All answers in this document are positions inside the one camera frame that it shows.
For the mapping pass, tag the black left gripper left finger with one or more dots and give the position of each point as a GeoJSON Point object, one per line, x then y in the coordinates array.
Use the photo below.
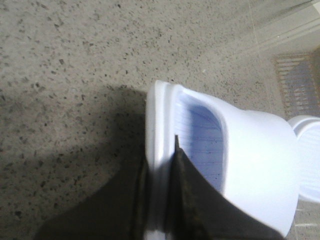
{"type": "Point", "coordinates": [115, 212]}

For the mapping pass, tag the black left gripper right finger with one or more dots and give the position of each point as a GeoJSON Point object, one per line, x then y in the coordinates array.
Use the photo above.
{"type": "Point", "coordinates": [196, 211]}

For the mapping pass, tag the light blue slipper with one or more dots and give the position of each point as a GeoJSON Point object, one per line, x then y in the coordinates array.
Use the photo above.
{"type": "Point", "coordinates": [250, 157]}
{"type": "Point", "coordinates": [307, 131]}

